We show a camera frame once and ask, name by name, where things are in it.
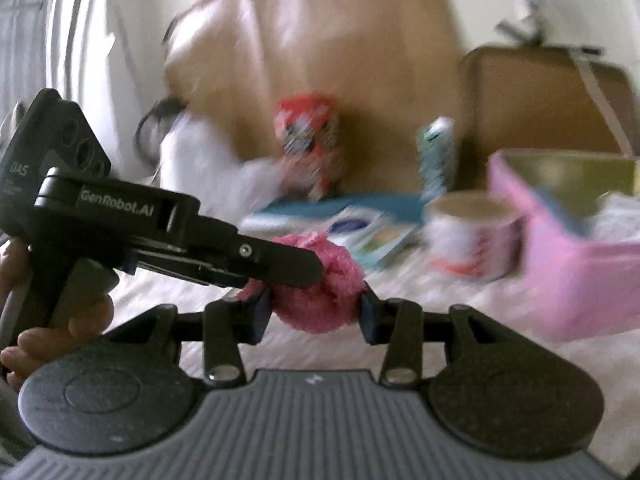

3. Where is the small printed carton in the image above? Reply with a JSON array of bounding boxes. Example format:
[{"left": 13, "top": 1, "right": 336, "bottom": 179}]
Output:
[{"left": 357, "top": 222, "right": 424, "bottom": 271}]

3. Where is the red snack packet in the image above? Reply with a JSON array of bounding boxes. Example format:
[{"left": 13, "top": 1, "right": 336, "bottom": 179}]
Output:
[{"left": 272, "top": 92, "right": 344, "bottom": 202}]

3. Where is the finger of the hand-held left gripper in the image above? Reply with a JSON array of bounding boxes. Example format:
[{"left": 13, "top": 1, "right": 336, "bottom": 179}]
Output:
[
  {"left": 199, "top": 259, "right": 262, "bottom": 291},
  {"left": 234, "top": 236, "right": 325, "bottom": 290}
]

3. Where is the pink tin box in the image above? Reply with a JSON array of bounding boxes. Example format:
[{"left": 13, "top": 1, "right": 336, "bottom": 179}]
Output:
[{"left": 487, "top": 149, "right": 640, "bottom": 344}]

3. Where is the beige patterned blanket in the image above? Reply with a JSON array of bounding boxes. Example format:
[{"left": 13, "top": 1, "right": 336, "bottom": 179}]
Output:
[{"left": 100, "top": 200, "right": 640, "bottom": 463}]

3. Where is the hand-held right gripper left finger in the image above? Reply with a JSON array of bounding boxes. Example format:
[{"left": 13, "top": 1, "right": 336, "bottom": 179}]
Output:
[{"left": 102, "top": 287, "right": 275, "bottom": 388}]

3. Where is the pink fluffy cloth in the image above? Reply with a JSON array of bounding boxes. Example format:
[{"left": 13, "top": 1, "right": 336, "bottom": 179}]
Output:
[{"left": 240, "top": 232, "right": 366, "bottom": 336}]

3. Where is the green white bottle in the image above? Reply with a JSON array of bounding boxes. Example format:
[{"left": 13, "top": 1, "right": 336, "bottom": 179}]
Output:
[{"left": 415, "top": 116, "right": 459, "bottom": 204}]

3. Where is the white packet blue label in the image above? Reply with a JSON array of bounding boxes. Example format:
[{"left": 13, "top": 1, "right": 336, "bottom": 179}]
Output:
[{"left": 320, "top": 205, "right": 389, "bottom": 244}]

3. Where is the white plastic packet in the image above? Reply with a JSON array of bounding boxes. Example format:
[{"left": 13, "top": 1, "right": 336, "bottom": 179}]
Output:
[{"left": 159, "top": 110, "right": 282, "bottom": 207}]

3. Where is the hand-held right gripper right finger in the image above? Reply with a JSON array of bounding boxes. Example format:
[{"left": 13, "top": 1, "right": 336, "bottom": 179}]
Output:
[{"left": 357, "top": 285, "right": 533, "bottom": 388}]

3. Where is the round tin can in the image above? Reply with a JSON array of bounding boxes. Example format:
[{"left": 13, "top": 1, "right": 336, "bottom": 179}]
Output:
[{"left": 425, "top": 191, "right": 524, "bottom": 282}]

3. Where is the white soft cloth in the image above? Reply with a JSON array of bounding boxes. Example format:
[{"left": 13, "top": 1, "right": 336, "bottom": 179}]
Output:
[{"left": 592, "top": 194, "right": 640, "bottom": 244}]

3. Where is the person's left hand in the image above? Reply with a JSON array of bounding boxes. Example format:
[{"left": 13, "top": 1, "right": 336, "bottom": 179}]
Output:
[{"left": 0, "top": 237, "right": 117, "bottom": 378}]

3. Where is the white cable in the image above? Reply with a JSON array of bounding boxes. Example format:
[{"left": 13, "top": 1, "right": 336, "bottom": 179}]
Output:
[{"left": 572, "top": 52, "right": 639, "bottom": 159}]

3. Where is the black cord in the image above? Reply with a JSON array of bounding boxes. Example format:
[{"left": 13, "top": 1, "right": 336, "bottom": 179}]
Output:
[{"left": 136, "top": 99, "right": 189, "bottom": 164}]

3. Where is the brown metal tray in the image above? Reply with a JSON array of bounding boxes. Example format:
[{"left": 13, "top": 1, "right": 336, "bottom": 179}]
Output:
[{"left": 457, "top": 45, "right": 639, "bottom": 192}]

